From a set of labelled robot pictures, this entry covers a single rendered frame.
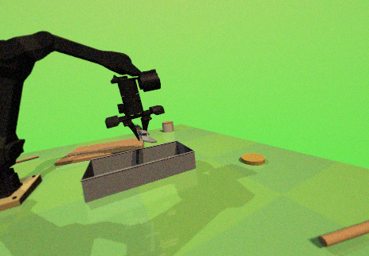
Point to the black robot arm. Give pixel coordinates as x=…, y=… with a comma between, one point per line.
x=18, y=56

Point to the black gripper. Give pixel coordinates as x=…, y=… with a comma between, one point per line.
x=133, y=105

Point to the grey rectangular metal tin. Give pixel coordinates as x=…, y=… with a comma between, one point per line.
x=112, y=174

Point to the brown cylinder with orange top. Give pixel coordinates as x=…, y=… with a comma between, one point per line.
x=167, y=126

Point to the orange flat round disc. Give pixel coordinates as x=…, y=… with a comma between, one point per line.
x=253, y=159

